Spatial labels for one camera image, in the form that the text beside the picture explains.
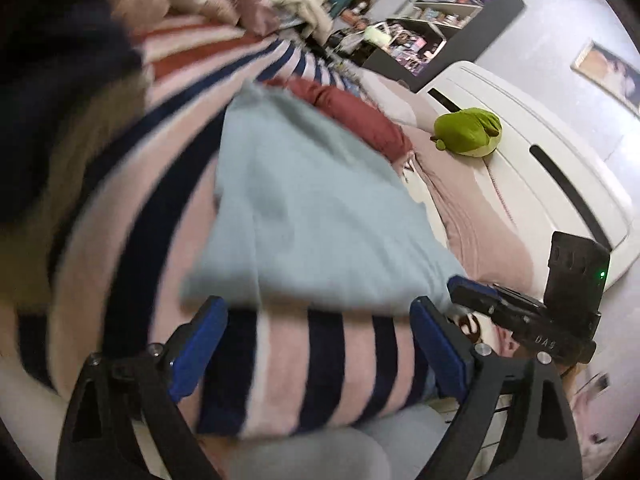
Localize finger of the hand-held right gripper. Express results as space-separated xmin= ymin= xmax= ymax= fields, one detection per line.
xmin=446 ymin=276 xmax=516 ymax=321

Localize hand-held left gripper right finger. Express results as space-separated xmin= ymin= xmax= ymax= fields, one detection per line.
xmin=409 ymin=296 xmax=583 ymax=480

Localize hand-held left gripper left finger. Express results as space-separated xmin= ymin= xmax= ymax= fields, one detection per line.
xmin=55 ymin=296 xmax=230 ymax=480

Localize light blue shirt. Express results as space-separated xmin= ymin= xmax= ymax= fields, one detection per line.
xmin=180 ymin=82 xmax=471 ymax=316

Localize striped blanket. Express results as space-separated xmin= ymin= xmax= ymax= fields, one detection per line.
xmin=0 ymin=15 xmax=451 ymax=441

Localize light grey cloth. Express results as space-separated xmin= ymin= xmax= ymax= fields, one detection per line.
xmin=200 ymin=402 xmax=451 ymax=480

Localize green plush toy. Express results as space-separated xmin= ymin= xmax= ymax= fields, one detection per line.
xmin=431 ymin=107 xmax=502 ymax=158

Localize white bed headboard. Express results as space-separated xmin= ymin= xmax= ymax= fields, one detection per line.
xmin=417 ymin=60 xmax=636 ymax=291

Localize maroon cloth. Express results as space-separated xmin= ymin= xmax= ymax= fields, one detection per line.
xmin=265 ymin=76 xmax=413 ymax=166

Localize pale pillow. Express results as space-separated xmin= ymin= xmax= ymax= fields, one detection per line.
xmin=357 ymin=67 xmax=426 ymax=126

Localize dark desk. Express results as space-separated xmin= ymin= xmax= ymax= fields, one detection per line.
xmin=325 ymin=30 xmax=451 ymax=78

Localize dark bookshelf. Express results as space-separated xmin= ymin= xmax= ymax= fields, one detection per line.
xmin=362 ymin=0 xmax=526 ymax=78

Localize dark cloth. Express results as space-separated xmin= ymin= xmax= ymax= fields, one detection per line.
xmin=0 ymin=0 xmax=146 ymax=226

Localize white comforter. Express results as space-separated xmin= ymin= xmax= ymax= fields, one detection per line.
xmin=267 ymin=0 xmax=333 ymax=41

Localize mauve cloth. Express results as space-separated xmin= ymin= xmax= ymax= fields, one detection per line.
xmin=222 ymin=0 xmax=283 ymax=36

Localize framed wall picture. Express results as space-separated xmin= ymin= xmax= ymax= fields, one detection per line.
xmin=570 ymin=40 xmax=640 ymax=118

